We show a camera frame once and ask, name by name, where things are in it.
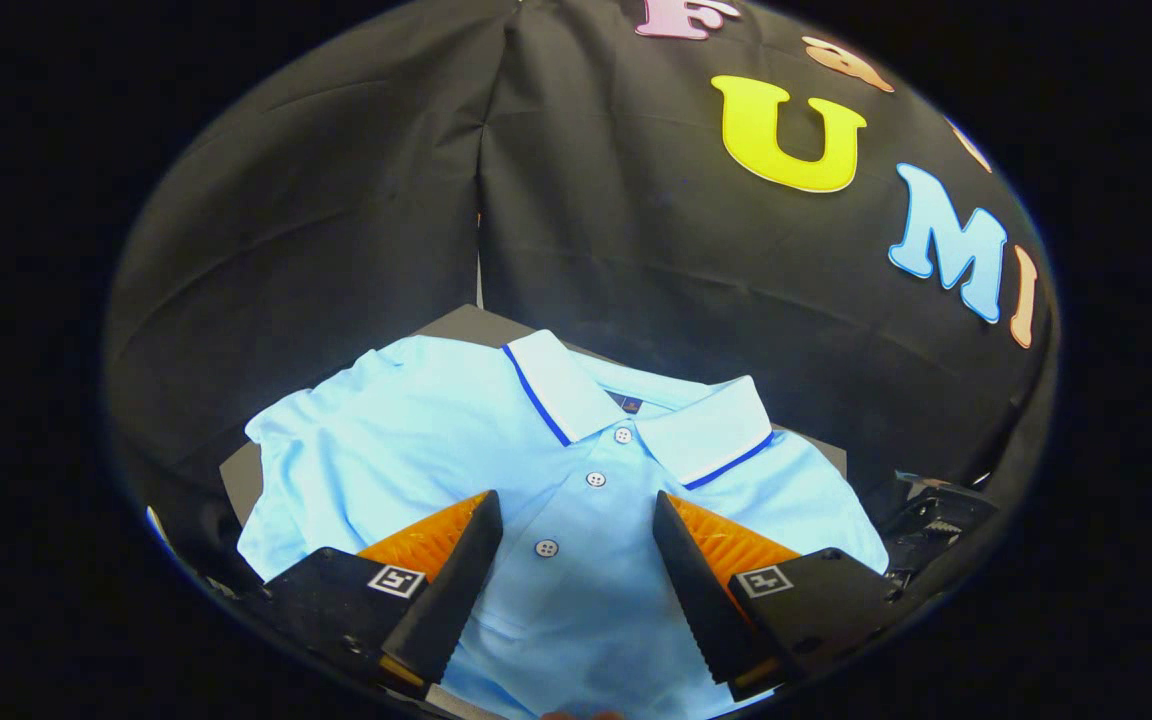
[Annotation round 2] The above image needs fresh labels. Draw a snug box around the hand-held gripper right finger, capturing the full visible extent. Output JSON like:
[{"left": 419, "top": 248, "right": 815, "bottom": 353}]
[{"left": 652, "top": 490, "right": 902, "bottom": 703}]

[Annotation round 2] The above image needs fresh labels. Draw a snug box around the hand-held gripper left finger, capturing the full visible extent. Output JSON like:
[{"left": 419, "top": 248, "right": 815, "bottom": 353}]
[{"left": 261, "top": 490, "right": 505, "bottom": 701}]

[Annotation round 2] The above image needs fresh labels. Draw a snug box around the light blue polo shirt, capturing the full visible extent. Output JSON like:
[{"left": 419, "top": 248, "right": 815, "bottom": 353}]
[{"left": 236, "top": 330, "right": 890, "bottom": 720}]

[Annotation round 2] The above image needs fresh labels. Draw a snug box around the grey cabinet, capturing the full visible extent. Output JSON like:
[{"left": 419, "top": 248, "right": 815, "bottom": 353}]
[{"left": 219, "top": 304, "right": 849, "bottom": 720}]

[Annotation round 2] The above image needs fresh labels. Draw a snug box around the black backdrop cloth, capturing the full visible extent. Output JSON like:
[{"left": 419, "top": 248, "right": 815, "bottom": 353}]
[{"left": 101, "top": 0, "right": 1062, "bottom": 601}]

